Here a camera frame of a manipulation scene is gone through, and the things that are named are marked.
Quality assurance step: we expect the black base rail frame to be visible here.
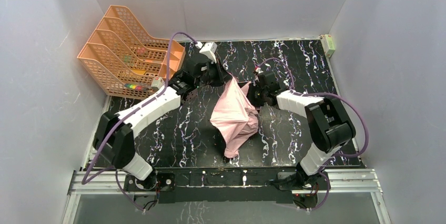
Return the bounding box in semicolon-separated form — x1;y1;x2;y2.
68;167;382;210

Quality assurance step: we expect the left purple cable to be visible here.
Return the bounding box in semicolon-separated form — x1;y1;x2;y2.
81;32;204;186

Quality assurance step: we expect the colourful marker set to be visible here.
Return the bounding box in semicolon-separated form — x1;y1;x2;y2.
124;84;149;91

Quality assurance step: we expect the small white red box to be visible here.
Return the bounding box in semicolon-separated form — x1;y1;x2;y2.
150;77;165;91

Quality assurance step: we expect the purple cable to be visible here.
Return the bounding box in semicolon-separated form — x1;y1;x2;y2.
256;58;370;211
81;32;204;186

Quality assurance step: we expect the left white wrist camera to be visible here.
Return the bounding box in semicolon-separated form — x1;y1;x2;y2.
199;42;217;63

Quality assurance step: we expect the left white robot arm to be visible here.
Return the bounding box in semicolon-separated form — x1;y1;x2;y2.
90;59;232;182

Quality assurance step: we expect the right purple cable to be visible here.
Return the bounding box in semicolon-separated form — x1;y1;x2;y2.
256;58;370;211

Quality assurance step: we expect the white green wall socket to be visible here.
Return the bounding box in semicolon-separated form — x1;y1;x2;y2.
320;34;336;58

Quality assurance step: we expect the orange plastic file organizer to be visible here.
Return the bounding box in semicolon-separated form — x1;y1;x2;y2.
77;5;185;100

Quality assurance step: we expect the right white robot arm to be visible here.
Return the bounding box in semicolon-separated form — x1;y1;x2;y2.
248;70;356;186

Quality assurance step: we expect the pink and black folding umbrella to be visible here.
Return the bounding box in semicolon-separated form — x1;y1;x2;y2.
210;78;259;158

